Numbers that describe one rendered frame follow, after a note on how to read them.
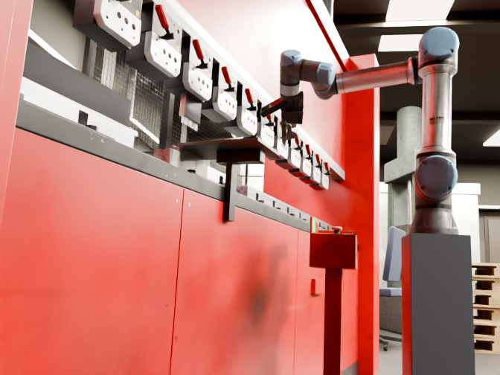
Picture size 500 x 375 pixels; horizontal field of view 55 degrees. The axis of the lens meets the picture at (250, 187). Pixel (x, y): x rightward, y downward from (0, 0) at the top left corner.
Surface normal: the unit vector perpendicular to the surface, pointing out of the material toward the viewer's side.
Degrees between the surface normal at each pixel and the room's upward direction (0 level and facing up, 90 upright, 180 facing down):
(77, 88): 90
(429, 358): 90
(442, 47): 82
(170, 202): 90
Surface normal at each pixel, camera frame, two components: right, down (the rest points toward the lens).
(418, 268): -0.15, -0.18
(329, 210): -0.39, -0.18
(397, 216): 0.15, -0.19
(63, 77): 0.92, -0.03
